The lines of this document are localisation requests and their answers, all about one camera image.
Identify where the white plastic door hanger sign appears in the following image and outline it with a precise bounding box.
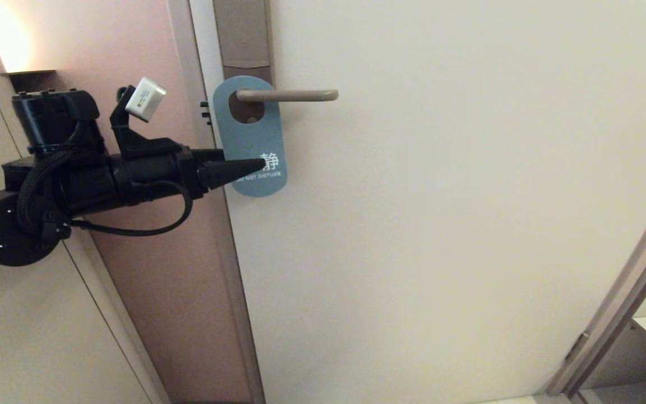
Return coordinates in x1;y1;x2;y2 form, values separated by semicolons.
212;75;288;198

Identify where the brown metal door lock plate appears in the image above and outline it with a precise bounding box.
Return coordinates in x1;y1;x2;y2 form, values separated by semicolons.
212;0;274;123

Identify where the white room door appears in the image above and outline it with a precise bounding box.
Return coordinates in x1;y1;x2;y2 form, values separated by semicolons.
188;0;646;404

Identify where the grey metal hinge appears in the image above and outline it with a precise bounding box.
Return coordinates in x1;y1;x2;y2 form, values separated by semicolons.
565;333;590;362

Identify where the grey wardrobe bottom board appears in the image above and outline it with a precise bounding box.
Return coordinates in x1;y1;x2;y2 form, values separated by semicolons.
579;379;646;404

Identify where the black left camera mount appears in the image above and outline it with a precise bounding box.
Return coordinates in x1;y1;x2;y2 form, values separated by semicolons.
109;85;184;161

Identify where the thin black camera cable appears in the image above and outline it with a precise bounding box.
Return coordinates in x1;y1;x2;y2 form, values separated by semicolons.
67;178;194;237

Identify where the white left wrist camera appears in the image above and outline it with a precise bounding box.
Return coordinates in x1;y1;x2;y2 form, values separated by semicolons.
124;76;168;123

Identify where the beige metal door handle lever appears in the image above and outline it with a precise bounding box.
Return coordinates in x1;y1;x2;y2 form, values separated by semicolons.
236;89;339;103

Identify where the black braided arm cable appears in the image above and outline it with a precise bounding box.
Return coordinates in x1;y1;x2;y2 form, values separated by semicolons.
17;147;87;235

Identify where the dark wall light bracket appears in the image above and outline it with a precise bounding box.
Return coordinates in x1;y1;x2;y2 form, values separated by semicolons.
1;70;57;94

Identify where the grey wardrobe frame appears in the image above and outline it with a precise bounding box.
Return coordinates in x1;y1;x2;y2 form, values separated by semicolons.
545;163;646;399

